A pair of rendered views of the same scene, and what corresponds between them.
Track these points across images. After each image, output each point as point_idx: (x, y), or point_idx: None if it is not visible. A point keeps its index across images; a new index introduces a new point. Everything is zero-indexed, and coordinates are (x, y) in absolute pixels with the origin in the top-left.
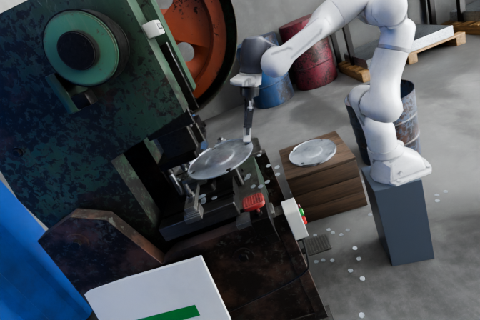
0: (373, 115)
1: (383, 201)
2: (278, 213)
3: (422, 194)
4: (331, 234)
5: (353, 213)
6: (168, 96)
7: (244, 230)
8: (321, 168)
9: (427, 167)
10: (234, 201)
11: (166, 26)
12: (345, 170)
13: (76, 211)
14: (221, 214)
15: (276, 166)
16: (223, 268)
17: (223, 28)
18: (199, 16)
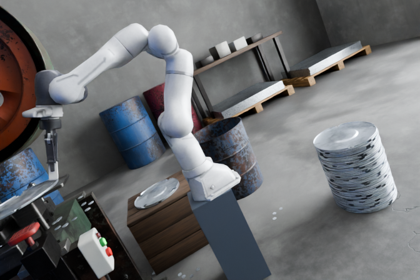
0: (168, 131)
1: (204, 219)
2: (72, 247)
3: (237, 205)
4: (182, 279)
5: (204, 250)
6: None
7: (29, 279)
8: (162, 206)
9: (236, 178)
10: (19, 244)
11: None
12: (186, 204)
13: None
14: (0, 265)
15: (90, 202)
16: None
17: (33, 72)
18: (7, 63)
